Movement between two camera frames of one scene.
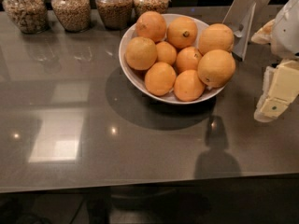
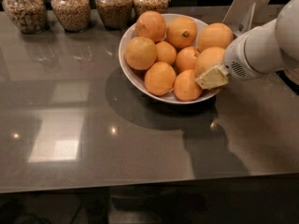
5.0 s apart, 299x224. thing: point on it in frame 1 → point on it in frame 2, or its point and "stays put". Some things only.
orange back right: x=217 y=36 stays put
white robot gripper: x=286 y=35 → x=235 y=59
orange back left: x=150 y=24 stays put
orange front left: x=160 y=78 stays put
